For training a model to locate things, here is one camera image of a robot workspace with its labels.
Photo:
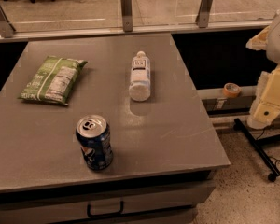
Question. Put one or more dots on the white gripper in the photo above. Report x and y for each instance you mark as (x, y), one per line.
(279, 41)

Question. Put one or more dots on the blue pepsi can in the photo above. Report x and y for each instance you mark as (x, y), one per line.
(93, 134)

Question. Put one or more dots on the clear plastic water bottle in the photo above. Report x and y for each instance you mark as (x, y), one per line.
(139, 88)

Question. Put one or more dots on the orange tape roll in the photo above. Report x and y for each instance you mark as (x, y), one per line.
(231, 90)

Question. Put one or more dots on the grey cabinet drawer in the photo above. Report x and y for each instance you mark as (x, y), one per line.
(167, 204)

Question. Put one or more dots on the green chip bag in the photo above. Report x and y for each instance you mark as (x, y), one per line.
(53, 81)

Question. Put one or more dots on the right metal glass bracket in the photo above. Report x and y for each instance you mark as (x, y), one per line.
(202, 19)

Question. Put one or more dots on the metal glass bracket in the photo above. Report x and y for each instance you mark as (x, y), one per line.
(127, 15)
(7, 30)
(202, 19)

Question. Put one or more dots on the middle metal glass bracket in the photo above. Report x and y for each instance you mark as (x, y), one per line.
(127, 15)

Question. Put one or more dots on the black drawer handle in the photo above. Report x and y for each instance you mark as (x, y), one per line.
(102, 209)

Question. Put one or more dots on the left metal glass bracket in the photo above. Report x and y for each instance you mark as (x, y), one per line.
(7, 30)

